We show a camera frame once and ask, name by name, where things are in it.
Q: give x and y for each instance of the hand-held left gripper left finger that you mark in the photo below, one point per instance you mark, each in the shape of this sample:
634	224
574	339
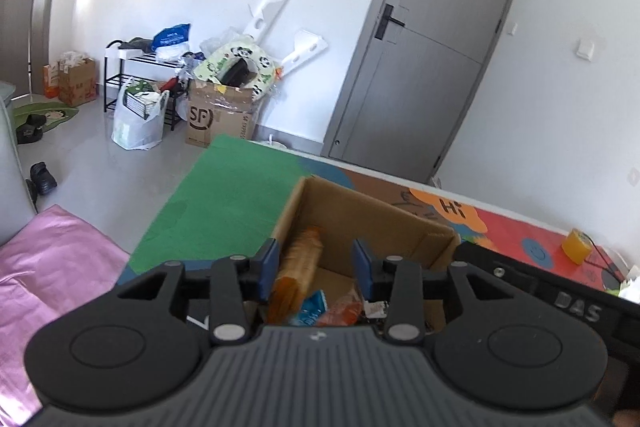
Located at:
270	264

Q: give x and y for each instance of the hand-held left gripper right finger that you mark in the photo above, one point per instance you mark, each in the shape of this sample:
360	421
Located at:
361	269

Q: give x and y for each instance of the long orange biscuit packet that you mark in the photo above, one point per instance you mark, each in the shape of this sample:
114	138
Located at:
295	277

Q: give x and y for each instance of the orange snack packet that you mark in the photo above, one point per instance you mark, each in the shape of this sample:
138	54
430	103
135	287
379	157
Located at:
342	309

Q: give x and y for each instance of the brown cardboard box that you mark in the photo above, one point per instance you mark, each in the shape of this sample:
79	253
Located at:
370	217

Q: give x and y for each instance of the light blue snack packet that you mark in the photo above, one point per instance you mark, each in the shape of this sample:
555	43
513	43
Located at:
311	307

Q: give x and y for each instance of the yellow tape roll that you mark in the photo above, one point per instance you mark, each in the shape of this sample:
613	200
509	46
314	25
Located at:
576	247

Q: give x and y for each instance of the white and green crumpled packet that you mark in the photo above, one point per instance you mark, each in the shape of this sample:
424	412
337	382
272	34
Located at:
631	288

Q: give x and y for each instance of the colourful cartoon play mat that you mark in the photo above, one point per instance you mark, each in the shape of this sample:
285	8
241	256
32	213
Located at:
225	197

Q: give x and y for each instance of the taped brown shipping box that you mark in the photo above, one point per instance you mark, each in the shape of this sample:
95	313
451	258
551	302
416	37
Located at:
220	119

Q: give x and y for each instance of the white plastic bag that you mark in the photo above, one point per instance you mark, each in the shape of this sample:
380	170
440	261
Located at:
135	127

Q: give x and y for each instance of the panda print package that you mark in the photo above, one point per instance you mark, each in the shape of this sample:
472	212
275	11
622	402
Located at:
220	62

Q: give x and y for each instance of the short white foam piece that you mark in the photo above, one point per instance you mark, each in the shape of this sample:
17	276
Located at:
302	52

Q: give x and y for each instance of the grey door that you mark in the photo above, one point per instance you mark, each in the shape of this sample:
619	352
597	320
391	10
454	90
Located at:
425	57

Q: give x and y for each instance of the pink blanket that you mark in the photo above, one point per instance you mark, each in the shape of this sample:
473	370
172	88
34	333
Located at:
45	267

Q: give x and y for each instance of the black shoes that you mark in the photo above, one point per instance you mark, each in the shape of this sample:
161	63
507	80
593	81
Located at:
42	177

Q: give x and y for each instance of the black shoe rack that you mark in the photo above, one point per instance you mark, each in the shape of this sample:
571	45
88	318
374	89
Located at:
112	77

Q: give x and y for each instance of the blue plastic bag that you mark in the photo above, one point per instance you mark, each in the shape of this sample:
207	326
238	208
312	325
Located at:
171	38

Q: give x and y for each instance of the white perforated boards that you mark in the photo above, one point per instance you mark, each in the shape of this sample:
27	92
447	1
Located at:
272	7

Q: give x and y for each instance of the green cartoon floor rug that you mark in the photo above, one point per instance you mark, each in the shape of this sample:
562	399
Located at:
55	114

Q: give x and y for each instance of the small orange cardboard box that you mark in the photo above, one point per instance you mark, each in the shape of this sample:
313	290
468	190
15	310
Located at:
77	79

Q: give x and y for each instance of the black slippers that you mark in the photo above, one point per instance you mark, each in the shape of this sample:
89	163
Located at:
30	129

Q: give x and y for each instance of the white wall socket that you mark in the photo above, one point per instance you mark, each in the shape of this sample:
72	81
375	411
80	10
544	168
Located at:
635	177

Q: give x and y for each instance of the white light switch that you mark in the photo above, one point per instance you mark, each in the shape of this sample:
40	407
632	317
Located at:
585	49

